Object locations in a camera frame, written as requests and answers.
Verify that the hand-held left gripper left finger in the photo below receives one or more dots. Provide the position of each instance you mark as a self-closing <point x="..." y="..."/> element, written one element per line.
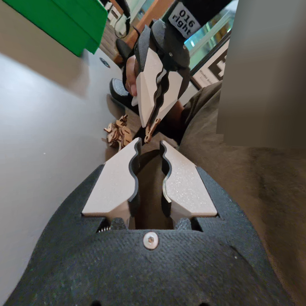
<point x="112" y="188"/>

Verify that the partly built wooden model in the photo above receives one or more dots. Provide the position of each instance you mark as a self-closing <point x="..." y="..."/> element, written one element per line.
<point x="118" y="135"/>

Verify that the framed patterned poster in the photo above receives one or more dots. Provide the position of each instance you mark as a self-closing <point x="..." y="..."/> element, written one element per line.
<point x="212" y="69"/>

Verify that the green plastic bin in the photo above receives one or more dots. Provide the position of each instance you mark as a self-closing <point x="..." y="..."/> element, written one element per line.
<point x="59" y="21"/>

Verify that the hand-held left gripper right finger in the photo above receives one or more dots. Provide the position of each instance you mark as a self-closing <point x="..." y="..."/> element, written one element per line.
<point x="188" y="188"/>

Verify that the small angled wooden link piece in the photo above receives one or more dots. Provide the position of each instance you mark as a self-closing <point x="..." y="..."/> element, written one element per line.
<point x="150" y="131"/>

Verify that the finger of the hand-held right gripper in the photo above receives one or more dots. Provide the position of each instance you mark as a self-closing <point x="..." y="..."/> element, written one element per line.
<point x="147" y="90"/>
<point x="171" y="93"/>

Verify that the person's right hand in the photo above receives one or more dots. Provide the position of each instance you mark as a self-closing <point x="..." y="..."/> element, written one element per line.
<point x="131" y="76"/>

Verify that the wooden rail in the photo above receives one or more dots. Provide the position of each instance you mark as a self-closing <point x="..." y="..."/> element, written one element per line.
<point x="148" y="21"/>

